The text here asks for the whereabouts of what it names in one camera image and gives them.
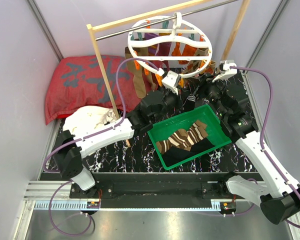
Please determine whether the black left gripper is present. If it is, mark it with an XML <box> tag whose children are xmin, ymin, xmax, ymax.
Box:
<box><xmin>151</xmin><ymin>85</ymin><xmax>190</xmax><ymax>123</ymax></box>

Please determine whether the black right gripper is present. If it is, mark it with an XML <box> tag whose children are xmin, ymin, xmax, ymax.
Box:
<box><xmin>186</xmin><ymin>72</ymin><xmax>229</xmax><ymax>119</ymax></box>

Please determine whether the black white-striped sock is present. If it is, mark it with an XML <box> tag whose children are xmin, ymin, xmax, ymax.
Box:
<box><xmin>184</xmin><ymin>94</ymin><xmax>197</xmax><ymax>109</ymax></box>

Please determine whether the white round clip hanger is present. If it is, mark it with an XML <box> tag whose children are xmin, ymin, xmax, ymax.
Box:
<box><xmin>127</xmin><ymin>12</ymin><xmax>213</xmax><ymax>79</ymax></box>

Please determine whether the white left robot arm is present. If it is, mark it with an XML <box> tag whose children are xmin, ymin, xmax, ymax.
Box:
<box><xmin>51</xmin><ymin>87</ymin><xmax>182</xmax><ymax>198</ymax></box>

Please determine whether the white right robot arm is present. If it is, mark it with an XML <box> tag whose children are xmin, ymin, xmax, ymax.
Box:
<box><xmin>195</xmin><ymin>74</ymin><xmax>300</xmax><ymax>225</ymax></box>

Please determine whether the argyle brown hanging sock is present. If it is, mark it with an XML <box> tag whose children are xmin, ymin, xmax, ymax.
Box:
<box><xmin>181</xmin><ymin>60</ymin><xmax>216</xmax><ymax>76</ymax></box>

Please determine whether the green plastic tray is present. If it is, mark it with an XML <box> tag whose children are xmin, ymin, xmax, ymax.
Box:
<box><xmin>148</xmin><ymin>104</ymin><xmax>232</xmax><ymax>170</ymax></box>

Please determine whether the orange hanging sock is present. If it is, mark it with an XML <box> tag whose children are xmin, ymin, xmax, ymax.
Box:
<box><xmin>171</xmin><ymin>42</ymin><xmax>198</xmax><ymax>57</ymax></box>

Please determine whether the olive brown hanging sock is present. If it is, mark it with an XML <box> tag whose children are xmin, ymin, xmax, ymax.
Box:
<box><xmin>124</xmin><ymin>47</ymin><xmax>156</xmax><ymax>99</ymax></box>

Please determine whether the purple hanging sock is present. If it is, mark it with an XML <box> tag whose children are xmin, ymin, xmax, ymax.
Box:
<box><xmin>144</xmin><ymin>32</ymin><xmax>172</xmax><ymax>56</ymax></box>

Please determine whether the metal hanging rod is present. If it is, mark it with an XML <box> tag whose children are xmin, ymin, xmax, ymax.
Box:
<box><xmin>95</xmin><ymin>0</ymin><xmax>238</xmax><ymax>41</ymax></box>

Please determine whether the white crumpled cloth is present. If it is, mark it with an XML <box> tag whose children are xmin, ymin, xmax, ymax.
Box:
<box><xmin>61</xmin><ymin>105</ymin><xmax>117</xmax><ymax>139</ymax></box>

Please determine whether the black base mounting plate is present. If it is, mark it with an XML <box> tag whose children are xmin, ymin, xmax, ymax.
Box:
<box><xmin>69</xmin><ymin>172</ymin><xmax>234</xmax><ymax>211</ymax></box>

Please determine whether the red patterned pillow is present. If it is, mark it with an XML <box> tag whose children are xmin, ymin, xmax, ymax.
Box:
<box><xmin>44</xmin><ymin>55</ymin><xmax>141</xmax><ymax>124</ymax></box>

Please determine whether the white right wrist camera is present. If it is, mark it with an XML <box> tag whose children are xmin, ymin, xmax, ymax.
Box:
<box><xmin>212</xmin><ymin>60</ymin><xmax>237</xmax><ymax>83</ymax></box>

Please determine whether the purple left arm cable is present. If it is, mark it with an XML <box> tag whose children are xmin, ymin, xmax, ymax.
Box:
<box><xmin>43</xmin><ymin>57</ymin><xmax>165</xmax><ymax>236</ymax></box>

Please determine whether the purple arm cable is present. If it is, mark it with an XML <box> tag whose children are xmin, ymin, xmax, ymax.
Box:
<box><xmin>43</xmin><ymin>57</ymin><xmax>165</xmax><ymax>236</ymax></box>
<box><xmin>222</xmin><ymin>66</ymin><xmax>300</xmax><ymax>228</ymax></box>

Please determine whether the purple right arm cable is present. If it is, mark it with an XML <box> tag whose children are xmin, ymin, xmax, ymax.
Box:
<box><xmin>222</xmin><ymin>66</ymin><xmax>300</xmax><ymax>228</ymax></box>

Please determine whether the wooden drying rack frame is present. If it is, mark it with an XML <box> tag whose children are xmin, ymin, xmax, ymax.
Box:
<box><xmin>86</xmin><ymin>0</ymin><xmax>252</xmax><ymax>148</ymax></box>

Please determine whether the aluminium rail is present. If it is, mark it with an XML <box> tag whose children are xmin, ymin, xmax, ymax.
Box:
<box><xmin>23</xmin><ymin>181</ymin><xmax>101</xmax><ymax>211</ymax></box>

